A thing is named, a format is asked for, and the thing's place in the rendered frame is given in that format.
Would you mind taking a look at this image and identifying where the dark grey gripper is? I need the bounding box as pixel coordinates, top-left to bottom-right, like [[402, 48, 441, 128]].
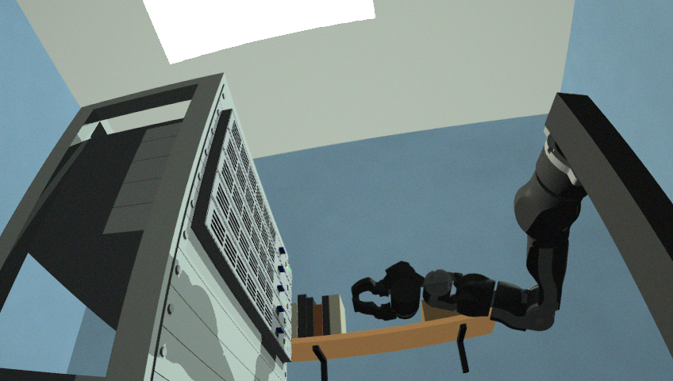
[[352, 261, 448, 321]]

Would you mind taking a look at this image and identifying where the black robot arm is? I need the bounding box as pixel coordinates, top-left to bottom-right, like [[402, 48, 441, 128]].
[[423, 126, 587, 331]]

